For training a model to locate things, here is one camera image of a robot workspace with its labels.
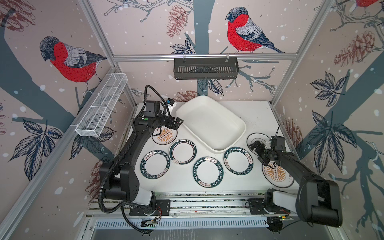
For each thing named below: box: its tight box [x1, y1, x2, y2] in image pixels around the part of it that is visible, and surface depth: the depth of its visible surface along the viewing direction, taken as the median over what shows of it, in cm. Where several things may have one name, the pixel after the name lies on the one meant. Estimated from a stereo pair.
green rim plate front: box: [192, 156, 224, 189], surface depth 87 cm
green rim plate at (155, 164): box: [140, 150, 171, 180], surface depth 90 cm
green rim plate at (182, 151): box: [168, 139, 198, 165], surface depth 95 cm
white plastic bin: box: [175, 95, 247, 153], surface depth 108 cm
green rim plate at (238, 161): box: [223, 146, 254, 176], surface depth 92 cm
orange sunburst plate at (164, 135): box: [152, 126, 178, 145], surface depth 102 cm
